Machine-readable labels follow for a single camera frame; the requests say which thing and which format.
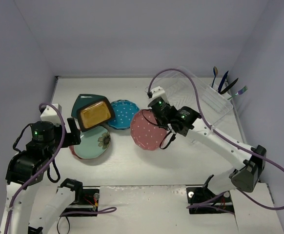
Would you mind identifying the blue polka dot plate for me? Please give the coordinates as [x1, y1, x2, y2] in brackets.
[107, 99, 140, 130]

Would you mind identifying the yellow square plate black rim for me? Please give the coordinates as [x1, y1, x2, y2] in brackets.
[77, 97, 115, 132]

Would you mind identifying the iridescent fork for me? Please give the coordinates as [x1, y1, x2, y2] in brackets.
[227, 86, 248, 100]

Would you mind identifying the dark blue spoon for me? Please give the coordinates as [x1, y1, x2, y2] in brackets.
[211, 66, 218, 88]

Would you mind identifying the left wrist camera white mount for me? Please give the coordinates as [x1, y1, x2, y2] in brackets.
[39, 104, 61, 127]

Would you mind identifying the black knife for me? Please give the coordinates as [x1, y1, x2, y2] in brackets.
[220, 78, 239, 95]

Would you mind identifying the dark teal square plate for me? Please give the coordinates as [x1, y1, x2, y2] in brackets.
[71, 94, 105, 119]

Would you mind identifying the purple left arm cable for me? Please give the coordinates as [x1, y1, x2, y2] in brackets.
[2, 102, 118, 234]

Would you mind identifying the blue knife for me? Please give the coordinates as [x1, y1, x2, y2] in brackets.
[218, 71, 229, 94]

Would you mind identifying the light green flower plate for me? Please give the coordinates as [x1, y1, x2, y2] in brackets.
[74, 126, 111, 159]

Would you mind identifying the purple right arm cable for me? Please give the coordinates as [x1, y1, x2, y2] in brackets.
[146, 68, 284, 215]

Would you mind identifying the white cutlery holder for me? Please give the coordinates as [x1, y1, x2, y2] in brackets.
[202, 83, 233, 115]

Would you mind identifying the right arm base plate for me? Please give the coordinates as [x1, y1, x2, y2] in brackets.
[186, 187, 235, 215]

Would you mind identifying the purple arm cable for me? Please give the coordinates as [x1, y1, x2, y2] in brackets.
[146, 68, 284, 215]
[2, 102, 118, 234]

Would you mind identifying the pink polka dot plate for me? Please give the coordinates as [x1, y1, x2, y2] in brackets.
[130, 109, 167, 151]

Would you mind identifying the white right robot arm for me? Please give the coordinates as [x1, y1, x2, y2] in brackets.
[148, 97, 266, 203]

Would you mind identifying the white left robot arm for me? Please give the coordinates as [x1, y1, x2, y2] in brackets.
[0, 117, 83, 234]

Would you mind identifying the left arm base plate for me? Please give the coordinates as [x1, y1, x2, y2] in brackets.
[62, 187, 100, 217]

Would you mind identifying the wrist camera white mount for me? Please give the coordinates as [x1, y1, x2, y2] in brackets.
[147, 86, 167, 99]
[39, 104, 61, 127]

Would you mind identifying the clear wire dish rack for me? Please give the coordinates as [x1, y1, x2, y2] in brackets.
[145, 66, 225, 126]

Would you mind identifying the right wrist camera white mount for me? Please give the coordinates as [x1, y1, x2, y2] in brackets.
[147, 86, 167, 99]

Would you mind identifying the red plate under flower plate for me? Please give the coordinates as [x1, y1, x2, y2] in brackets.
[69, 145, 82, 159]

